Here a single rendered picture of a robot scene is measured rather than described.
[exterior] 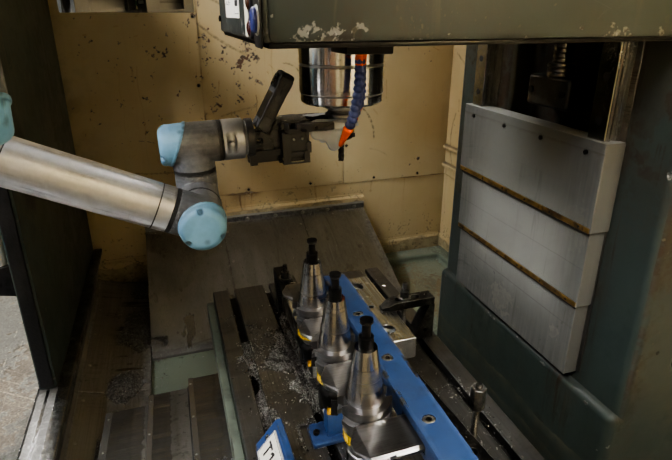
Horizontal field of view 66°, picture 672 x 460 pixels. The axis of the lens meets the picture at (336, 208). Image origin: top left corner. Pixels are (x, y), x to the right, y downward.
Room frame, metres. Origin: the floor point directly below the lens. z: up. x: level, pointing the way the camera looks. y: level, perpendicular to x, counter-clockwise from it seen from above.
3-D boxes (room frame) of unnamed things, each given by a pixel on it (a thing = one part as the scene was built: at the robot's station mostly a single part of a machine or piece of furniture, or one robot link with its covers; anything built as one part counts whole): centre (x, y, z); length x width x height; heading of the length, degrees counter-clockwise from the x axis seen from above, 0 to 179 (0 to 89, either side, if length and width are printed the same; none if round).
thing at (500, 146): (1.14, -0.43, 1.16); 0.48 x 0.05 x 0.51; 18
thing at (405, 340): (1.03, -0.02, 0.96); 0.29 x 0.23 x 0.05; 18
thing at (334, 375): (0.53, -0.02, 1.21); 0.07 x 0.05 x 0.01; 108
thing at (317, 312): (0.69, 0.04, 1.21); 0.06 x 0.06 x 0.03
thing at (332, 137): (0.97, 0.00, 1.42); 0.09 x 0.03 x 0.06; 95
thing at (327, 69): (1.00, -0.01, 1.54); 0.16 x 0.16 x 0.12
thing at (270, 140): (0.96, 0.11, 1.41); 0.12 x 0.08 x 0.09; 108
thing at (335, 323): (0.58, 0.00, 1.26); 0.04 x 0.04 x 0.07
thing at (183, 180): (0.90, 0.25, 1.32); 0.11 x 0.08 x 0.11; 17
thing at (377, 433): (0.43, -0.05, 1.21); 0.07 x 0.05 x 0.01; 108
